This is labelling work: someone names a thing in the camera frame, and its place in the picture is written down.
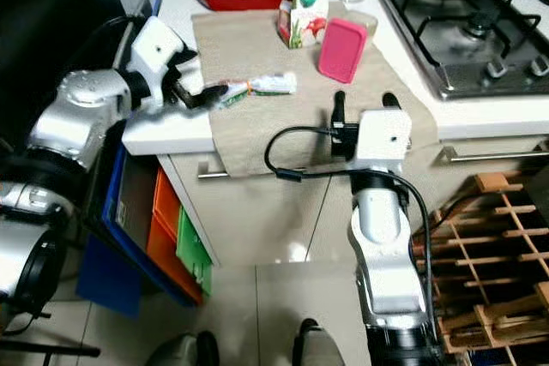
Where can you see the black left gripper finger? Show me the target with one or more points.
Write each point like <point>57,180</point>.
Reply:
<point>213,96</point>

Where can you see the white green tube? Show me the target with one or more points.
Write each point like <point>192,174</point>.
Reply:
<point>270,85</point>

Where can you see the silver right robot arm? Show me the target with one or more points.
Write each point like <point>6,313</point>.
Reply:
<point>390,246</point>

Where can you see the pink lid clear container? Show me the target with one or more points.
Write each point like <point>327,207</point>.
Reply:
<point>343,50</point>

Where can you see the beige cloth mat with tags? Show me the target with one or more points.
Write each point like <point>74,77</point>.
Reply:
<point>274,134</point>

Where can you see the white green juice carton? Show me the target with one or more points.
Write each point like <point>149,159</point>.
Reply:
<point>304,14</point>

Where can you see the black gas stove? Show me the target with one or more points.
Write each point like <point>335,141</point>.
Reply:
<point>480,49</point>

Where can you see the white kitchen counter cabinet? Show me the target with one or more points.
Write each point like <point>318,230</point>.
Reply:
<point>257,212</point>

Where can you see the orange board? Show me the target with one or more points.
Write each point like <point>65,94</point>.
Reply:
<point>167,229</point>

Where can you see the green board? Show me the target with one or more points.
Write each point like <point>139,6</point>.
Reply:
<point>194,254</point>

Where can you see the wooden slatted rack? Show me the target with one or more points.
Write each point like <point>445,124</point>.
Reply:
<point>493,246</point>

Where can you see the grey right robot foot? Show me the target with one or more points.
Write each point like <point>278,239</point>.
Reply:
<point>322,349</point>

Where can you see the grey robot foot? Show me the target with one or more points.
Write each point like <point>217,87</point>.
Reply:
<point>322,349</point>
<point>180,350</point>

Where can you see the blue board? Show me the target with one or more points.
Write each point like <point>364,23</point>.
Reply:
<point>107,284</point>

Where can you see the grey left robot foot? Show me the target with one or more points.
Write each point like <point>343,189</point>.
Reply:
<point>180,350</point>

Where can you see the black tripod stand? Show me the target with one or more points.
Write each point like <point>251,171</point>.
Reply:
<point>51,349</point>

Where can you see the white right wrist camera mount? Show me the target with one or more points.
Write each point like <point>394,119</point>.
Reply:
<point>386,139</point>

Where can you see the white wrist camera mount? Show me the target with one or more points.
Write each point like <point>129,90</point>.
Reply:
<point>386,139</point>
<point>159,57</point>

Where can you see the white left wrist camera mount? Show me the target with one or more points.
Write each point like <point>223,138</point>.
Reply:
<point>159,57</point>

